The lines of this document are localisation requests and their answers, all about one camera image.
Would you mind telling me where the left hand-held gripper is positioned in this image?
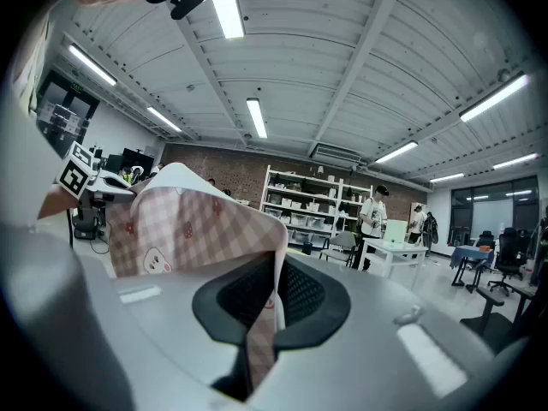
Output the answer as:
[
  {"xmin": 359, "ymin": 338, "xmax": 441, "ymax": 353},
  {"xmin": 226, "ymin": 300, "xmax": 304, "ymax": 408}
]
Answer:
[{"xmin": 55, "ymin": 141, "xmax": 137, "ymax": 201}]

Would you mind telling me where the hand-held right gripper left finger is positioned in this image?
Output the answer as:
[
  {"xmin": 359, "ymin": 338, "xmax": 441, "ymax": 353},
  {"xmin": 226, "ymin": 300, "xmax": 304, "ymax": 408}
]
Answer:
[{"xmin": 79, "ymin": 250, "xmax": 277, "ymax": 411}]

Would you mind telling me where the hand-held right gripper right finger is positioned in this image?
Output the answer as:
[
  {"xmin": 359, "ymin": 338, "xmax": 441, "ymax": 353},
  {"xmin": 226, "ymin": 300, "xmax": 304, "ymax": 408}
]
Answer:
[{"xmin": 247, "ymin": 253, "xmax": 496, "ymax": 411}]

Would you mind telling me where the pink checked tablecloth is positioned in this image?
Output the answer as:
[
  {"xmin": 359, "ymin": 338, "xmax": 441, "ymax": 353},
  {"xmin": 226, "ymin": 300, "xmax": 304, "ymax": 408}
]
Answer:
[{"xmin": 104, "ymin": 162, "xmax": 289, "ymax": 393}]

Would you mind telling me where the person's left forearm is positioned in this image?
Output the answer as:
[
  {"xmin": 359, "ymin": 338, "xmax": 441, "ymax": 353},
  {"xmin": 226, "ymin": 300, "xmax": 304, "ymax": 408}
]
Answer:
[{"xmin": 37, "ymin": 182, "xmax": 82, "ymax": 221}]

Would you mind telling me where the black monitor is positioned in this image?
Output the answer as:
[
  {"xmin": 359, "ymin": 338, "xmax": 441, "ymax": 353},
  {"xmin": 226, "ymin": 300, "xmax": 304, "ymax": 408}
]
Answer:
[{"xmin": 122, "ymin": 146, "xmax": 155, "ymax": 173}]

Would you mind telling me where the black double door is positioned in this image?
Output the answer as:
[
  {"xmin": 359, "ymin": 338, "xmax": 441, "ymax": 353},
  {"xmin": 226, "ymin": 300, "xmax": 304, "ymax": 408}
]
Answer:
[{"xmin": 36, "ymin": 69, "xmax": 100, "ymax": 156}]

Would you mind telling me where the white table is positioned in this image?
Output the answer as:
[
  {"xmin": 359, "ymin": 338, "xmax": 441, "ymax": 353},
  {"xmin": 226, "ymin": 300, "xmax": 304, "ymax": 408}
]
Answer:
[{"xmin": 357, "ymin": 236, "xmax": 429, "ymax": 291}]

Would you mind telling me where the grey-green chair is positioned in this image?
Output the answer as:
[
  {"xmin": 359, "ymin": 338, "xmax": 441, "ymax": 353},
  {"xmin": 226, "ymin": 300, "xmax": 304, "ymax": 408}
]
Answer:
[{"xmin": 319, "ymin": 231, "xmax": 359, "ymax": 267}]

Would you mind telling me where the pale green box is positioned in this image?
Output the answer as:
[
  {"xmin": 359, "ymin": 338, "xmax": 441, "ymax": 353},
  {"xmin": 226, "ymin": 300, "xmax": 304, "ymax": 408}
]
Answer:
[{"xmin": 384, "ymin": 219, "xmax": 408, "ymax": 244}]

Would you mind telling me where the black office chair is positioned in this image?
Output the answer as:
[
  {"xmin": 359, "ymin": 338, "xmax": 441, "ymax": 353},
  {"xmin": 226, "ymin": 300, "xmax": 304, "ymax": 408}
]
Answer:
[
  {"xmin": 460, "ymin": 283, "xmax": 539, "ymax": 355},
  {"xmin": 487, "ymin": 227, "xmax": 526, "ymax": 297}
]

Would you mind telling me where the blue table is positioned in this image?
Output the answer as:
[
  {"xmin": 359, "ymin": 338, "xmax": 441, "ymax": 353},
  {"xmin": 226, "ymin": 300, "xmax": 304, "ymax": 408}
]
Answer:
[{"xmin": 449, "ymin": 245, "xmax": 496, "ymax": 293}]

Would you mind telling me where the cream knit cardigan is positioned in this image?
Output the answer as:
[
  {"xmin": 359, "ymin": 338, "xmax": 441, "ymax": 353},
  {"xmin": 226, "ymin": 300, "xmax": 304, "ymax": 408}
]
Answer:
[{"xmin": 8, "ymin": 0, "xmax": 82, "ymax": 119}]

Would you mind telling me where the row of clear storage bins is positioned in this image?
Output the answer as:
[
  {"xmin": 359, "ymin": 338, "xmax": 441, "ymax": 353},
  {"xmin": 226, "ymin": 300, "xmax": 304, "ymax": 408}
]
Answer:
[{"xmin": 265, "ymin": 194, "xmax": 343, "ymax": 244}]

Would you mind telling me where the white shelf unit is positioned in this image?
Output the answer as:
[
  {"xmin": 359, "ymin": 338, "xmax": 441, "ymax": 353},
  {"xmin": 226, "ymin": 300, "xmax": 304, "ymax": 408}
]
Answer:
[{"xmin": 259, "ymin": 164, "xmax": 373, "ymax": 247}]

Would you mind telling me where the dark window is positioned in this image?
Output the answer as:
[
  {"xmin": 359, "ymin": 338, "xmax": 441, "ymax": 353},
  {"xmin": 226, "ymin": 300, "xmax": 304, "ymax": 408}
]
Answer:
[{"xmin": 449, "ymin": 176, "xmax": 540, "ymax": 247}]

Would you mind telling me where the ceiling air conditioner unit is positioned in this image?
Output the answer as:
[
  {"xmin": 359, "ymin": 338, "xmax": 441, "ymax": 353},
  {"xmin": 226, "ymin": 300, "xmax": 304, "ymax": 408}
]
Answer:
[{"xmin": 308, "ymin": 142, "xmax": 363, "ymax": 169}]

